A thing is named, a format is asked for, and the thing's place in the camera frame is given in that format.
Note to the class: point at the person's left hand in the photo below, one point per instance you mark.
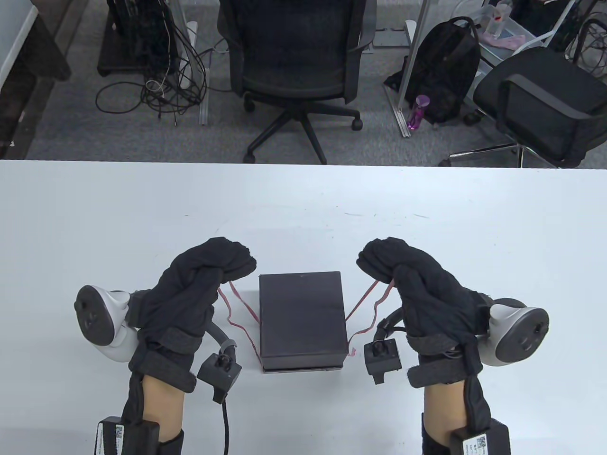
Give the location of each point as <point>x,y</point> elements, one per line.
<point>185,294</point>

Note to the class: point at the person's right hand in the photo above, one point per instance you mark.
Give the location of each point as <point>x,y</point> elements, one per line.
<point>427,294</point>

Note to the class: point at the pink bow ribbon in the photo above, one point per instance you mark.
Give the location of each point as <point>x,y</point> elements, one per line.
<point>244,307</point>

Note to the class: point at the black gift box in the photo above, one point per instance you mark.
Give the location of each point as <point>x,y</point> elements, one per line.
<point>301,313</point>

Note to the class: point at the person's left forearm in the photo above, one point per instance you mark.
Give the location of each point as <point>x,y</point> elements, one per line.
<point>161,403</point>

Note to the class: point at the black right forearm box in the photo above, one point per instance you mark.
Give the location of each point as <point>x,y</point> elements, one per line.
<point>481,438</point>

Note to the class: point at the black left forearm box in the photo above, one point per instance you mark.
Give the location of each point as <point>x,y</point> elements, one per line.
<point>128,436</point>

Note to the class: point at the person's right forearm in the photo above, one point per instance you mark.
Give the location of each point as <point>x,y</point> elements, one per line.
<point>446,407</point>

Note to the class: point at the grey left hand controller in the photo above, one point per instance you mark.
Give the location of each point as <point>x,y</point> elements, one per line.
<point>97,317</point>

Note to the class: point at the grey hand controller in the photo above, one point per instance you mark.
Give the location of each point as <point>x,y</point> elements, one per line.
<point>519,336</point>
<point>97,317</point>

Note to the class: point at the grey right hand controller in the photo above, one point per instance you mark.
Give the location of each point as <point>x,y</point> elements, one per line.
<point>519,336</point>

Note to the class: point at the purple water bottle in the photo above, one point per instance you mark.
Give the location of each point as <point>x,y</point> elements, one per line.
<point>418,111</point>

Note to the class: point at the black backpack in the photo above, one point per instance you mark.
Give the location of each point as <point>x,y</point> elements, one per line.
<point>446,66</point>

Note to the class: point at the black chrome-base office chair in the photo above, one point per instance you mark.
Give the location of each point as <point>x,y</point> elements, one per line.
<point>545,90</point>

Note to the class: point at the black computer tower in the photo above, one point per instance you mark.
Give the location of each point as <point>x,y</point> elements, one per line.
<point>137,42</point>

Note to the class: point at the clear plastic bin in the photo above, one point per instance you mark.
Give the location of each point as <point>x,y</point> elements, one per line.
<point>498,47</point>

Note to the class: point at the white power strip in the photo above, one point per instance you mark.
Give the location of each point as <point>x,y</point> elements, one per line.
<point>190,33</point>

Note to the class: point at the pink cloth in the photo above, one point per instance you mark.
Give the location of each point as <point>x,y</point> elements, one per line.
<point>507,40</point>

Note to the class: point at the black mesh office chair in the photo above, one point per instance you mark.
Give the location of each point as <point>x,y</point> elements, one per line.
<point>296,52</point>

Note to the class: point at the dark wooden side desk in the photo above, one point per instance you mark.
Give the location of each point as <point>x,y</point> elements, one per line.
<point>42,57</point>

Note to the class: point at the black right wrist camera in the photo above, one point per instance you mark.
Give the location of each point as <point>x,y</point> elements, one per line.
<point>381,358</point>

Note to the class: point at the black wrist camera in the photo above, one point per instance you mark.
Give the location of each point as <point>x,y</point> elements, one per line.
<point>381,358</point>
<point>218,372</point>

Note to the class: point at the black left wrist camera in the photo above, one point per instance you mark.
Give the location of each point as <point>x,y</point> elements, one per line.
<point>218,372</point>

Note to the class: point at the aluminium frame leg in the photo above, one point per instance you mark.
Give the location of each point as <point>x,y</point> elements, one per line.
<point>411,57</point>

